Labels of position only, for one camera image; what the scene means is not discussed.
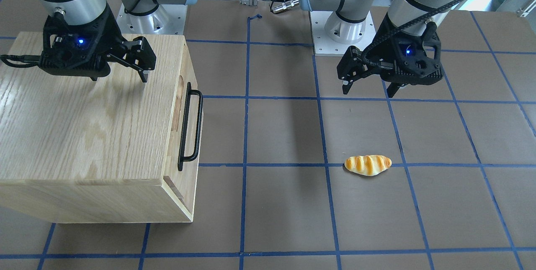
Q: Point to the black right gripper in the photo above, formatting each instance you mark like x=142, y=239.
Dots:
x=109, y=31

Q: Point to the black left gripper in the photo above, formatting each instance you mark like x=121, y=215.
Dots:
x=386, y=44

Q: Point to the wooden drawer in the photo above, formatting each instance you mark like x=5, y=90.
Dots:
x=182, y=160

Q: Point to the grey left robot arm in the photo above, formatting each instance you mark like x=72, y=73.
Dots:
x=410, y=16

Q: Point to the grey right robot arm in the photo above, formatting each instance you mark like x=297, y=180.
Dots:
x=144, y=17

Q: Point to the light wooden drawer cabinet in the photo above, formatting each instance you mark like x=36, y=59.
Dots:
x=75, y=151

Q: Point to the glazed bread roll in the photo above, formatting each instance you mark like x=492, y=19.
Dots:
x=368, y=165

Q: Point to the silver metal connector plug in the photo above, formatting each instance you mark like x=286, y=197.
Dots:
x=285, y=6

